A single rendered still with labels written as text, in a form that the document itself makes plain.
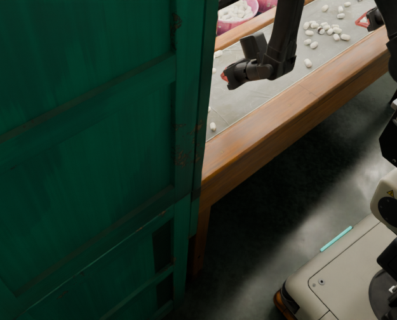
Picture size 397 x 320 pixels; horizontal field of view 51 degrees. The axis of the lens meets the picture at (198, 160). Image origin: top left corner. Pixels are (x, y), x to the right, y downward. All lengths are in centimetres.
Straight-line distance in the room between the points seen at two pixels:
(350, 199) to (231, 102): 102
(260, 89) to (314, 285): 74
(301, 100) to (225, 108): 26
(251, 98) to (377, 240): 77
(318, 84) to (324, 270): 69
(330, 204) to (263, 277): 54
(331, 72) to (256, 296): 96
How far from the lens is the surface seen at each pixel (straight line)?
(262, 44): 116
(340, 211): 216
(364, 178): 234
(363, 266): 172
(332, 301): 162
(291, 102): 143
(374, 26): 164
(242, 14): 185
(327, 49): 175
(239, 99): 144
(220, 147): 125
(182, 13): 66
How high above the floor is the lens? 172
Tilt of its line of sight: 52 degrees down
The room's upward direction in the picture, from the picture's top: 5 degrees clockwise
